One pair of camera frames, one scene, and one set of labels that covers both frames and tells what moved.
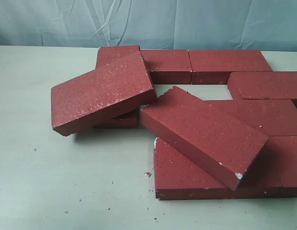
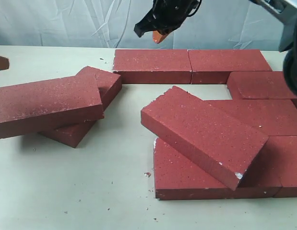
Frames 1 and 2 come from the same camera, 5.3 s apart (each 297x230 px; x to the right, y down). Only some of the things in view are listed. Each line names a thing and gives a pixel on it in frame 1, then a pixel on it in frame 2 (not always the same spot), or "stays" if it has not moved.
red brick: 106,55 -> 109,83
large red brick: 176,178 stays
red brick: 224,145 stays
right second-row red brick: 265,85 stays
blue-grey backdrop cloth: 271,25 stays
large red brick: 112,90 -> 26,108
